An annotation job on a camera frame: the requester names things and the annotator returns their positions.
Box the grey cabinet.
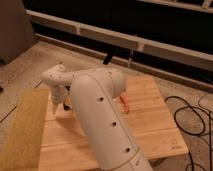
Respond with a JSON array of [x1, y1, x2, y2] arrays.
[[0, 0, 37, 64]]

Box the yellow-green foam mat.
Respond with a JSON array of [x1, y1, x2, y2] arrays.
[[0, 89, 49, 171]]

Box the black eraser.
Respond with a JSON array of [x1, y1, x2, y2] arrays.
[[63, 103, 72, 111]]

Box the black floor cable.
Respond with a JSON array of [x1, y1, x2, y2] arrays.
[[164, 94, 213, 171]]

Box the black table leg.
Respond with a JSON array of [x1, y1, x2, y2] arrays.
[[103, 52, 113, 65]]

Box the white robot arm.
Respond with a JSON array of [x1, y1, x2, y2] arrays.
[[41, 65, 153, 171]]

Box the white shelf rail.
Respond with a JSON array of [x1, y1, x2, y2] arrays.
[[27, 10, 213, 72]]

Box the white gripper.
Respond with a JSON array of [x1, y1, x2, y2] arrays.
[[50, 85, 70, 114]]

